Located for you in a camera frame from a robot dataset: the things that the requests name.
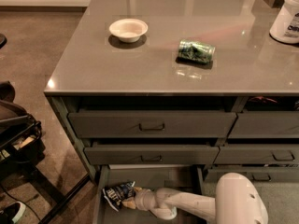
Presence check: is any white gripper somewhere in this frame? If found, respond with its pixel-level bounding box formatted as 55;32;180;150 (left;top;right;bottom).
121;187;159;211

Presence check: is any blue chip bag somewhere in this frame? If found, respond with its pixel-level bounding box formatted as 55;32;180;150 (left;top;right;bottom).
102;181;135;212

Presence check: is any grey open bottom drawer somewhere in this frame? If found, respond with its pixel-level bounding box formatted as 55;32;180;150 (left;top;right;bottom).
93;165;207;224

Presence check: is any grey middle left drawer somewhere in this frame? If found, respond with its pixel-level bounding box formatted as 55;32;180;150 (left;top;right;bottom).
84;145;219;165

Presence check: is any grey top left drawer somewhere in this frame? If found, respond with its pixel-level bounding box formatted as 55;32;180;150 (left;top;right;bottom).
68;110;236;138

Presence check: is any grey middle right drawer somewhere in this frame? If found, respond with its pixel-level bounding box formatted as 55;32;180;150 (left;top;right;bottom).
214;145;299;164

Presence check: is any grey counter cabinet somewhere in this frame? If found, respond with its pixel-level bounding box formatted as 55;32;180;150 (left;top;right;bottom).
45;0;299;224

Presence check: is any grey bottom right drawer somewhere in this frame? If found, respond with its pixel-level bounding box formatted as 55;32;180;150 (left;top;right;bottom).
204;167;299;182

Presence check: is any grey top right drawer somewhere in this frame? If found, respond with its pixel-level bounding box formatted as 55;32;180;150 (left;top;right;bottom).
229;111;299;139

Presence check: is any black white shoe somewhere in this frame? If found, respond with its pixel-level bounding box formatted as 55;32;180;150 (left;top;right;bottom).
0;202;26;224

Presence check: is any green soda can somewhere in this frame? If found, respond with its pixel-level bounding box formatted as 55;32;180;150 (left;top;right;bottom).
178;39;215;63

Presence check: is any white paper bowl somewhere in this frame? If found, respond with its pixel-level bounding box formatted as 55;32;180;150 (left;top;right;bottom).
109;19;148;43

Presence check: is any white plastic canister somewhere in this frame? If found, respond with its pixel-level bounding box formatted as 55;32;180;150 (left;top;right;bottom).
269;0;299;44

